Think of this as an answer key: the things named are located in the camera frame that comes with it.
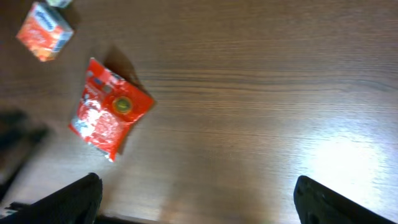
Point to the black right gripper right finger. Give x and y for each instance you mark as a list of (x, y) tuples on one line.
[(317, 204)]

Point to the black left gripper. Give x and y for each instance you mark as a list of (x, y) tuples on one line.
[(20, 140)]

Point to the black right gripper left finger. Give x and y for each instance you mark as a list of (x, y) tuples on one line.
[(78, 202)]

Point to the red snack bag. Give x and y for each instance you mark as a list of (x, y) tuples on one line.
[(107, 109)]

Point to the orange small box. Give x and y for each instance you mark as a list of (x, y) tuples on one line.
[(44, 31)]

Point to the green small box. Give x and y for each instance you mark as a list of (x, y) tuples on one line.
[(59, 3)]

